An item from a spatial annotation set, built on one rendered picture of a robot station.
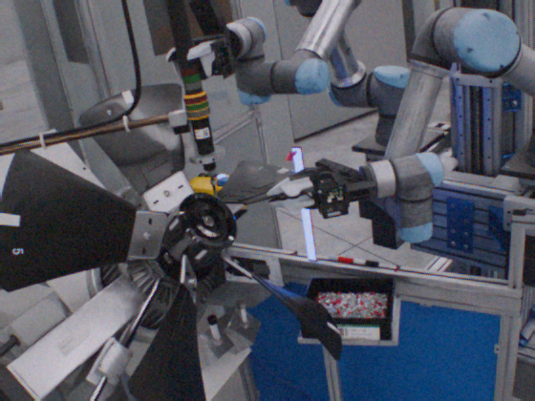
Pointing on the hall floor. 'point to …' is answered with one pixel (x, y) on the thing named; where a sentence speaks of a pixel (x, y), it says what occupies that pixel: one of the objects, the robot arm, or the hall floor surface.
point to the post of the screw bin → (332, 376)
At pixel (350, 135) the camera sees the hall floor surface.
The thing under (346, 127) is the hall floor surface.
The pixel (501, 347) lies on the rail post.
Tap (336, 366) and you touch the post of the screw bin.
